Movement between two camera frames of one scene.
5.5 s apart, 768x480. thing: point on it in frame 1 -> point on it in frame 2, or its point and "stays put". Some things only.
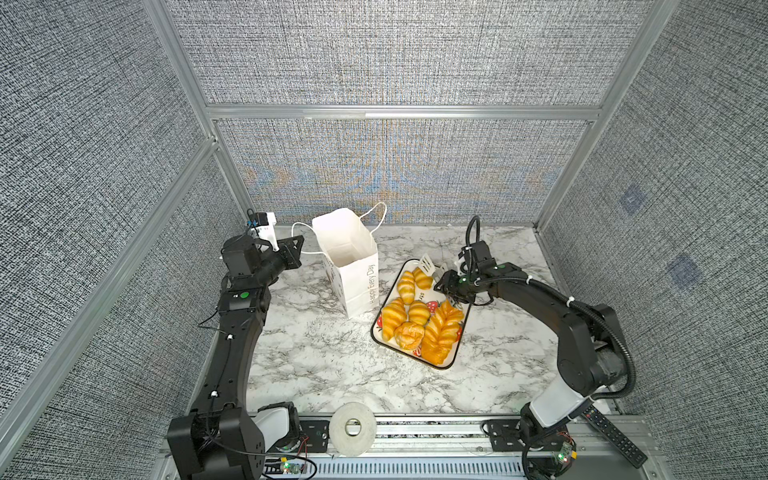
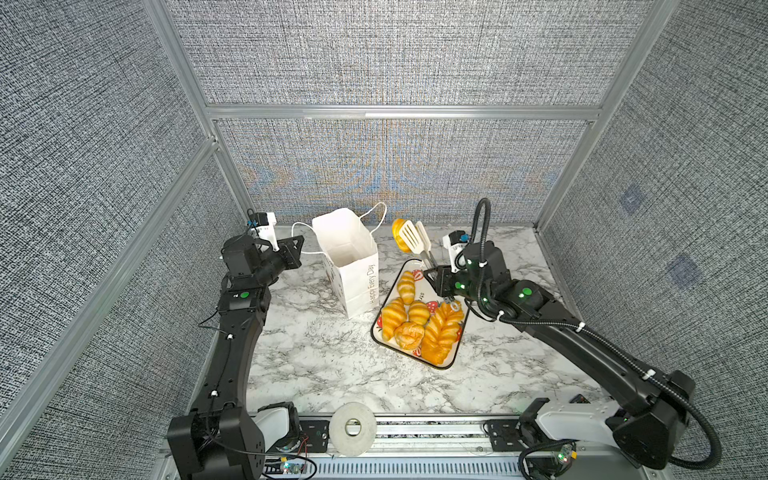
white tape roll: (352, 446) stays put
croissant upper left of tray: (406, 287) stays put
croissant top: (422, 280) -> (396, 228)
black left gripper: (291, 254) stays put
